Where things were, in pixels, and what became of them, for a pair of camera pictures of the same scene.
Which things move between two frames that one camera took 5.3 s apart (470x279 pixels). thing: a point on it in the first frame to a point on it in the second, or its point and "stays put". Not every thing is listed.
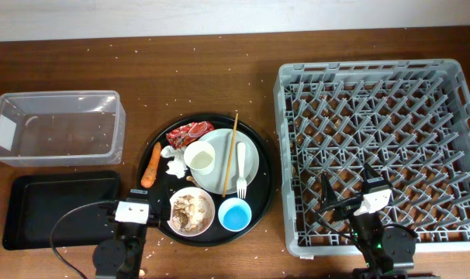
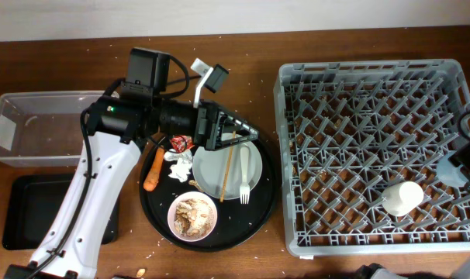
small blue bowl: x=234 y=214 to x=450 y=174
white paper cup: x=200 y=156 to x=401 y=198
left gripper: x=147 y=218 to x=209 y=115
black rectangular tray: x=61 y=209 stays put
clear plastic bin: x=57 y=129 stays put
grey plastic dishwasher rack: x=418 y=122 stays put
